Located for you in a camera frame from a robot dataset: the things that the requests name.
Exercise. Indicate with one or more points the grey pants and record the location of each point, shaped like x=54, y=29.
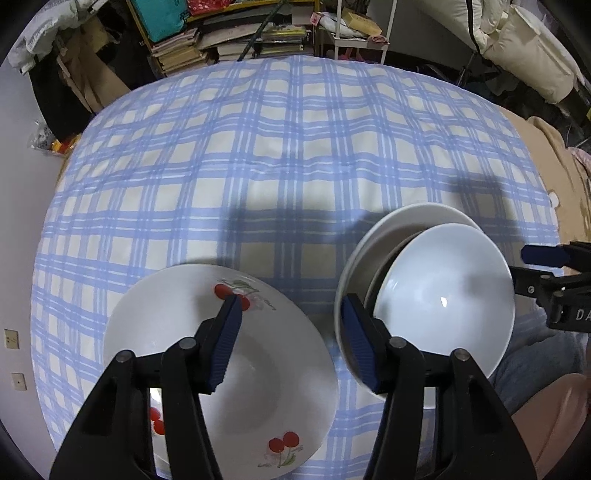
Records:
x=531, y=364

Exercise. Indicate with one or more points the teal bag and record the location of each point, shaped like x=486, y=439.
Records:
x=157, y=18

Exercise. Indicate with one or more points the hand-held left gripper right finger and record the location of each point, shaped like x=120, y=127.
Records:
x=362, y=346

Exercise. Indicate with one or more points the large white printed bowl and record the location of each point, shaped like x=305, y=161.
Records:
x=369, y=247

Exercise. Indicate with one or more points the white wall socket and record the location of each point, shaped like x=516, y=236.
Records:
x=18, y=382
x=11, y=339

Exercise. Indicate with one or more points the white puffer jacket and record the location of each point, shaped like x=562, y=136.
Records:
x=37, y=37

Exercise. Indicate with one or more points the shallow plain white bowl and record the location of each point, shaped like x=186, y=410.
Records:
x=443, y=295

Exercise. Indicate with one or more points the patterned plastic bag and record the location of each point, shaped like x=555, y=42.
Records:
x=42, y=136

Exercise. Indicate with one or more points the blue checked sheet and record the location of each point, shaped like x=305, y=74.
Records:
x=277, y=161

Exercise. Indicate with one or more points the beige floral blanket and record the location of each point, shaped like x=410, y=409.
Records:
x=545, y=161

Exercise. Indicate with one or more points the red patterned bag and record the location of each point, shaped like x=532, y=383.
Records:
x=210, y=4

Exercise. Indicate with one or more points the yellow red packet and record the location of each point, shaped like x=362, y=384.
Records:
x=65, y=145

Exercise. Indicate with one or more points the stack of old books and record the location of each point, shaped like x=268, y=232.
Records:
x=178, y=53

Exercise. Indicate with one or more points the wooden shelf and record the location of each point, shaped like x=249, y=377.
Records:
x=221, y=19

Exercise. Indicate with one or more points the beige box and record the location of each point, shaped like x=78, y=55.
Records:
x=360, y=22

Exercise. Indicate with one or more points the black pole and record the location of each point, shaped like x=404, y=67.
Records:
x=258, y=32

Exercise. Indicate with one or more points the white trolley cart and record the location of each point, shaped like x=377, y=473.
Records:
x=391, y=32

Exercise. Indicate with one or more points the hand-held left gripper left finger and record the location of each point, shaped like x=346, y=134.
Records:
x=226, y=341

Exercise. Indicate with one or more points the dark hanging coat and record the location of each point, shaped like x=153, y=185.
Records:
x=55, y=97

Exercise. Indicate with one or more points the person's right forearm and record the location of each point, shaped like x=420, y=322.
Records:
x=554, y=424

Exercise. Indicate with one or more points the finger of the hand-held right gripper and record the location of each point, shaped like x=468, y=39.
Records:
x=540, y=254
x=531, y=282

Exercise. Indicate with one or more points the beige hanging garment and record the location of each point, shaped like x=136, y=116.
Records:
x=101, y=64

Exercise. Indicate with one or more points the white cherry-print plate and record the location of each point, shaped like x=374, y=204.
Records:
x=159, y=461
x=258, y=378

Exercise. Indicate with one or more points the pile of magazines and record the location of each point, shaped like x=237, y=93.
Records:
x=258, y=41

